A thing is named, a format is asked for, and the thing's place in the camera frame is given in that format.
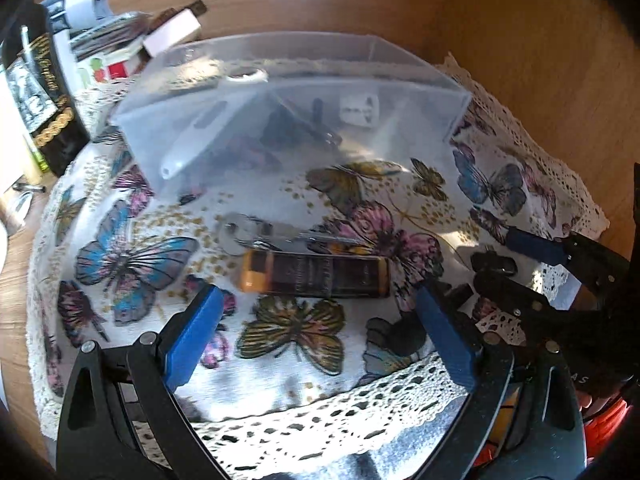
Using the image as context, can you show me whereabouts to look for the butterfly print lace tablecloth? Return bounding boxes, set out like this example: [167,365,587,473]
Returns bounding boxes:
[27,52,612,480]

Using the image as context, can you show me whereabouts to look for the red and white box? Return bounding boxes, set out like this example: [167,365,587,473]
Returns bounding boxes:
[107,55,147,82]

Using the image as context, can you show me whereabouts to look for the dark grey object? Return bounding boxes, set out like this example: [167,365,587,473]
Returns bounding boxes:
[260,105,342,150]

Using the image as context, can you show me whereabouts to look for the white paper roll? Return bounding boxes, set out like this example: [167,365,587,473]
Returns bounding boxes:
[42,0,114,31]

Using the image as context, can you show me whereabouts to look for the orange and brown tube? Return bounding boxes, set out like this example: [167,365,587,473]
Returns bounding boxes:
[236,250,391,300]

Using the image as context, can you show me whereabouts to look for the white cube adapter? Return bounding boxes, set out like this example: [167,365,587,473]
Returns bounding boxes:
[337,94,381,131]

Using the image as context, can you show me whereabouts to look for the clear plastic container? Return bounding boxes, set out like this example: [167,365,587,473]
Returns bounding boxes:
[107,32,473,197]

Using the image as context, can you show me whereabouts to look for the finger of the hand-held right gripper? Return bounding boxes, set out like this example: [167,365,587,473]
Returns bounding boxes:
[504,226,630,307]
[473,269,627,353]

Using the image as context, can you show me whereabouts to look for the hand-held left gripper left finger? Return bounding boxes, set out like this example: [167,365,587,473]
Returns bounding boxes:
[56,284,232,480]

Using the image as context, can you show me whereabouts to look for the green pen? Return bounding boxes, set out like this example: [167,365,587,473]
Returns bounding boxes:
[22,135,49,174]

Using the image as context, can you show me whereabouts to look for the white rectangular box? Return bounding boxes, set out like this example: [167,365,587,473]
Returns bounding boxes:
[142,7,204,57]

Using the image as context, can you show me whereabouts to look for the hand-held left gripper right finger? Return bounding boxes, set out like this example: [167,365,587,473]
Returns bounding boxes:
[416,286,587,480]

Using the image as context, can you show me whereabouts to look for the dark brown bar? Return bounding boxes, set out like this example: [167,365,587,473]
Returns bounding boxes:
[160,0,209,19]

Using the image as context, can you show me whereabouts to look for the black box with gold print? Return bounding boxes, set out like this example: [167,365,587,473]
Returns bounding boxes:
[0,2,92,177]

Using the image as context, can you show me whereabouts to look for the small black object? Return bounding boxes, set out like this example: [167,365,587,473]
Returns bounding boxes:
[470,252,519,276]

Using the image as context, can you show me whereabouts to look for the metal key ring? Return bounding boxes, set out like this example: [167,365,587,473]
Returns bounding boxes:
[217,212,275,257]

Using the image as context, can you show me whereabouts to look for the stack of papers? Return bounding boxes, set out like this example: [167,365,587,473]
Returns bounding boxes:
[67,10,151,59]

